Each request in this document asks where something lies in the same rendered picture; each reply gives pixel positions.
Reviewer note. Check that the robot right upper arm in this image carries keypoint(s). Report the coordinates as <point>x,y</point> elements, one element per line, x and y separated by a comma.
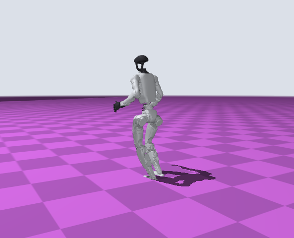
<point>158,88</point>

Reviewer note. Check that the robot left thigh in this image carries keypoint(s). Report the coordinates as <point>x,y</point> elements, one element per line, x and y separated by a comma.
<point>137,130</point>

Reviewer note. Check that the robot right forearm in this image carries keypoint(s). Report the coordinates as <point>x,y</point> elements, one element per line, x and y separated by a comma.
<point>156,102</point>

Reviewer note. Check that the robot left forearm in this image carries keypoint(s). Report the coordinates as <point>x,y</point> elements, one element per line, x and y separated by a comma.
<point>128,100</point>

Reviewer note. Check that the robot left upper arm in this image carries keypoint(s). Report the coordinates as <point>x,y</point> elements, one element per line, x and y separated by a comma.
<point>135,85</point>

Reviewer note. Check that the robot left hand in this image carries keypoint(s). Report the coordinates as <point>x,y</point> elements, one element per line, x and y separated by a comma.
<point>117,106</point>

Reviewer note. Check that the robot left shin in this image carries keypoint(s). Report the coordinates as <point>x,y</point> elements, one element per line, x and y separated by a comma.
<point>146,162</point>

